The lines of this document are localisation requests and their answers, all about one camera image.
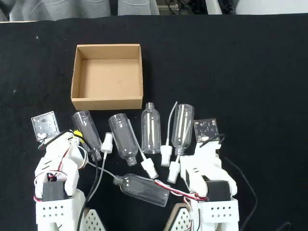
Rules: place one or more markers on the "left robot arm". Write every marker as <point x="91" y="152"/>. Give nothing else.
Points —
<point x="60" y="211"/>

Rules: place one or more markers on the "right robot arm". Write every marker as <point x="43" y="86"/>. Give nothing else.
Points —
<point x="216" y="209"/>

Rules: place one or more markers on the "white spray top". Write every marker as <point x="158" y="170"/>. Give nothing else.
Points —
<point x="173" y="172"/>
<point x="149" y="168"/>
<point x="107" y="143"/>
<point x="166" y="154"/>

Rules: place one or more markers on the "brown cardboard box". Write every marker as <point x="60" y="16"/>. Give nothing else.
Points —
<point x="108" y="77"/>

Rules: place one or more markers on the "clear plastic bottle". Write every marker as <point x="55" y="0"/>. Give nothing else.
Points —
<point x="86" y="127"/>
<point x="144" y="190"/>
<point x="122" y="137"/>
<point x="150" y="130"/>
<point x="183" y="127"/>

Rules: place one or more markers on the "grey chair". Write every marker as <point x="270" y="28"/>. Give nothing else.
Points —
<point x="137" y="7"/>

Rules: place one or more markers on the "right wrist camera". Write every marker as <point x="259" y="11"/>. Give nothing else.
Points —
<point x="207" y="128"/>

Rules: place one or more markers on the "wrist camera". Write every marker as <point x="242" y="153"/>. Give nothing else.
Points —
<point x="207" y="128"/>
<point x="45" y="125"/>

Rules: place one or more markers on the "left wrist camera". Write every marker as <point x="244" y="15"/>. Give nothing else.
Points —
<point x="45" y="125"/>

